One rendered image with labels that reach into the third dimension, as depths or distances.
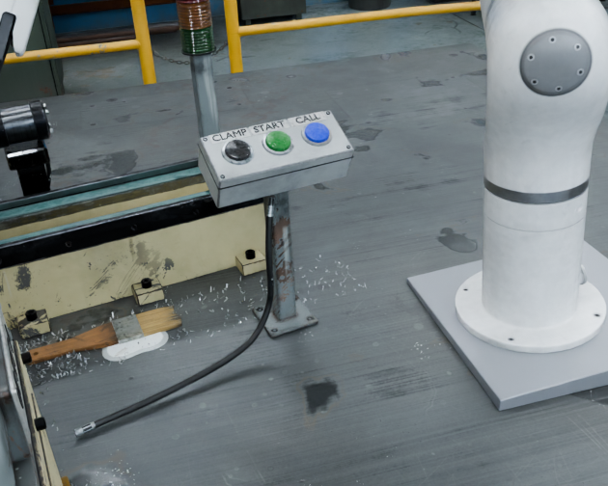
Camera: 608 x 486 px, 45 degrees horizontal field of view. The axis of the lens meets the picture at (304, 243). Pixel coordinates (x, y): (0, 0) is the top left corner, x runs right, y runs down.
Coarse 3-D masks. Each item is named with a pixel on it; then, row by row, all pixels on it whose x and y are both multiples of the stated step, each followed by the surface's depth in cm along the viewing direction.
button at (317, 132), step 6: (306, 126) 86; (312, 126) 86; (318, 126) 86; (324, 126) 86; (306, 132) 86; (312, 132) 86; (318, 132) 86; (324, 132) 86; (312, 138) 85; (318, 138) 85; (324, 138) 86
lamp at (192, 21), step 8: (208, 0) 127; (184, 8) 126; (192, 8) 126; (200, 8) 126; (208, 8) 128; (184, 16) 127; (192, 16) 126; (200, 16) 127; (208, 16) 128; (184, 24) 128; (192, 24) 127; (200, 24) 127; (208, 24) 129
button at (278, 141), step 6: (270, 132) 85; (276, 132) 85; (282, 132) 85; (270, 138) 84; (276, 138) 84; (282, 138) 84; (288, 138) 85; (270, 144) 84; (276, 144) 84; (282, 144) 84; (288, 144) 84; (276, 150) 84; (282, 150) 84
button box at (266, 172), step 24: (288, 120) 87; (312, 120) 88; (216, 144) 83; (264, 144) 84; (312, 144) 85; (336, 144) 86; (216, 168) 81; (240, 168) 82; (264, 168) 82; (288, 168) 84; (312, 168) 86; (336, 168) 88; (216, 192) 83; (240, 192) 84; (264, 192) 86
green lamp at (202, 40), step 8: (184, 32) 128; (192, 32) 128; (200, 32) 128; (208, 32) 129; (184, 40) 129; (192, 40) 129; (200, 40) 129; (208, 40) 130; (184, 48) 130; (192, 48) 129; (200, 48) 129; (208, 48) 130
